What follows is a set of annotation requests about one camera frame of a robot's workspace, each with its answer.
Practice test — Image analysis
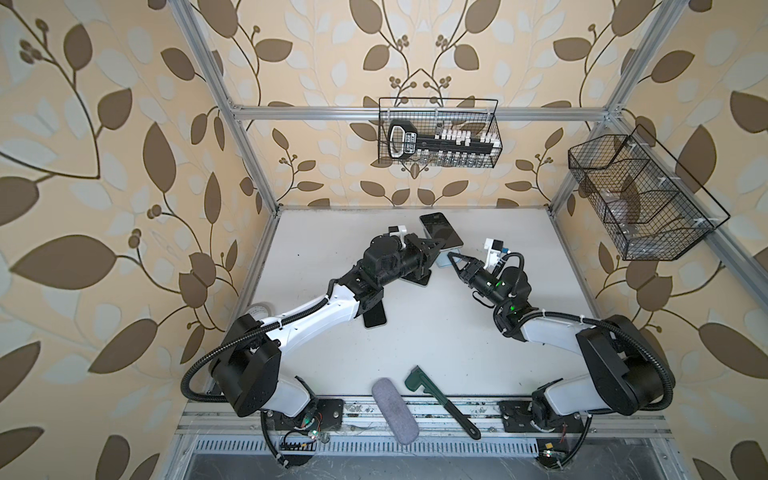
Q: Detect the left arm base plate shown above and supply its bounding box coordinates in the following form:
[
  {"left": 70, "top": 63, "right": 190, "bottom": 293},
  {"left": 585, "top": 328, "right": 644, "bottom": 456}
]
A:
[{"left": 260, "top": 398, "right": 345, "bottom": 469}]

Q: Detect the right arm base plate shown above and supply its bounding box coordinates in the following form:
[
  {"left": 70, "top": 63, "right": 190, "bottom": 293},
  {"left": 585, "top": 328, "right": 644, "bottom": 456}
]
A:
[{"left": 498, "top": 400, "right": 592, "bottom": 470}]

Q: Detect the right black wire basket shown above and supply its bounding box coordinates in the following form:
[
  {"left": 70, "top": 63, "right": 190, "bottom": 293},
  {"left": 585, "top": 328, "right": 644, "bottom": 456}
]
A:
[{"left": 568, "top": 125, "right": 731, "bottom": 262}]

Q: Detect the green pipe wrench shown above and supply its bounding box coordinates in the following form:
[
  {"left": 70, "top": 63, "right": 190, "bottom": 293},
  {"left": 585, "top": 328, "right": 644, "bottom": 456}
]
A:
[{"left": 405, "top": 366, "right": 482, "bottom": 441}]

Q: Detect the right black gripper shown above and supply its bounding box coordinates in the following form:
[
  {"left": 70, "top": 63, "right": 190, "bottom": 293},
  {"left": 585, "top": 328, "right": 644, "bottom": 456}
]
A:
[{"left": 449, "top": 252, "right": 508, "bottom": 314}]

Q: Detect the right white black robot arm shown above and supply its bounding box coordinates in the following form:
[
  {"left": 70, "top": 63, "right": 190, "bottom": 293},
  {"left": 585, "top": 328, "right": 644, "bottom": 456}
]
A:
[{"left": 448, "top": 252, "right": 676, "bottom": 422}]

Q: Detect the white tape roll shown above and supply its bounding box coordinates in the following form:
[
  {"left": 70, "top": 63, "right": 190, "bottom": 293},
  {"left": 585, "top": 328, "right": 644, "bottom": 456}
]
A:
[{"left": 246, "top": 303, "right": 273, "bottom": 320}]

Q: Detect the black smartphone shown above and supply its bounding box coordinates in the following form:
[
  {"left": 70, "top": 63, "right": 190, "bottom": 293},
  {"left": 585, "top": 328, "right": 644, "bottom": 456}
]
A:
[
  {"left": 402, "top": 270, "right": 431, "bottom": 287},
  {"left": 363, "top": 302, "right": 387, "bottom": 329},
  {"left": 419, "top": 212, "right": 464, "bottom": 251}
]

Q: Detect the back black wire basket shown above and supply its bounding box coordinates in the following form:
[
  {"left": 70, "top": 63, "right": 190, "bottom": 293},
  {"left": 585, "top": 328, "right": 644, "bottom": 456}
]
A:
[{"left": 377, "top": 96, "right": 503, "bottom": 169}]

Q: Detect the grey felt glasses case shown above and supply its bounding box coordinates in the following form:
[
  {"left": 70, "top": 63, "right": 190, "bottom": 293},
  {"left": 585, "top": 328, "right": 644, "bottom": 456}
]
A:
[{"left": 371, "top": 378, "right": 420, "bottom": 445}]

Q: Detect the black socket tool set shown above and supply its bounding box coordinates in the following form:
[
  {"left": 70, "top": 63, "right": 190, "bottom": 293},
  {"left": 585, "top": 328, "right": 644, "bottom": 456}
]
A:
[{"left": 384, "top": 120, "right": 502, "bottom": 161}]

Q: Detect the black wire basket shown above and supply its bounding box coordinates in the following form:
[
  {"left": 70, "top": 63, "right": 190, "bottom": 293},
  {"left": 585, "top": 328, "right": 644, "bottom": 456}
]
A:
[
  {"left": 377, "top": 96, "right": 503, "bottom": 169},
  {"left": 568, "top": 125, "right": 731, "bottom": 262}
]

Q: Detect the light blue phone case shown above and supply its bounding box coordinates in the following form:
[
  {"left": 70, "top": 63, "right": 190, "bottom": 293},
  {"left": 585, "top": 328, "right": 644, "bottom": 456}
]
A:
[{"left": 434, "top": 249, "right": 457, "bottom": 268}]

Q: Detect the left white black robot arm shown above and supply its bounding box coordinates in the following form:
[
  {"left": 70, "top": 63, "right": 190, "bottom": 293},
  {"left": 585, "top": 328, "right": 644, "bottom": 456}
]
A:
[{"left": 180, "top": 233, "right": 444, "bottom": 418}]

